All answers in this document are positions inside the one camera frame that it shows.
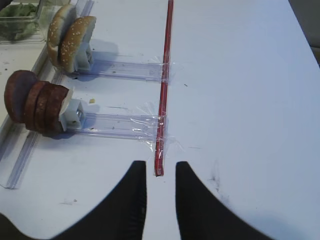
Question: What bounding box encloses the sesame bun half inner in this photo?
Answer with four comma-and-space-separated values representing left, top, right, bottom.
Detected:
60, 16, 97, 73

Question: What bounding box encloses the clear rail bun lane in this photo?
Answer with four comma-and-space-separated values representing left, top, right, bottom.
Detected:
72, 59, 170, 83

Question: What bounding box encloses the clear rail meat lane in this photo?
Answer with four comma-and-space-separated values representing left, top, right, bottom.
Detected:
65, 112, 166, 142

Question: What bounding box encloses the white pusher block bun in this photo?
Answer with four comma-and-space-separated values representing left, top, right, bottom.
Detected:
73, 42, 94, 72

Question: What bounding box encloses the white pusher block meat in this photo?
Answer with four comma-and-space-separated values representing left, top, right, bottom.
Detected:
58, 87, 86, 132

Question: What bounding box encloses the red plastic strip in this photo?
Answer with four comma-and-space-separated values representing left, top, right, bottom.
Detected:
154, 0, 174, 177

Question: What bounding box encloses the sliced meat patties stack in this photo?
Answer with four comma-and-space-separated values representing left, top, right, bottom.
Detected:
4, 70, 71, 135

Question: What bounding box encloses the clear lettuce container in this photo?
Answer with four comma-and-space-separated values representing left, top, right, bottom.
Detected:
0, 0, 56, 45

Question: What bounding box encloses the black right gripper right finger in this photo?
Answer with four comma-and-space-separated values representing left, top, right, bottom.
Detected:
175, 161, 270, 240

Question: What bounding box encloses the long clear rail right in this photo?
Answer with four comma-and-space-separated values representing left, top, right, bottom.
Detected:
0, 0, 94, 189

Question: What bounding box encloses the green lettuce in container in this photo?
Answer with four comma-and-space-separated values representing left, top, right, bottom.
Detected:
0, 0, 41, 43

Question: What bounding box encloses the sesame bun half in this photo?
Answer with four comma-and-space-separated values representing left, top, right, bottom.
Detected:
60, 16, 97, 73
47, 4, 77, 68

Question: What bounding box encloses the sesame bun half outer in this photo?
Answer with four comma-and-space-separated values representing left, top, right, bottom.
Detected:
47, 4, 77, 68

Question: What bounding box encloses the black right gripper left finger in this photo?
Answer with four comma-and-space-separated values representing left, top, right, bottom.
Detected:
0, 160, 147, 240

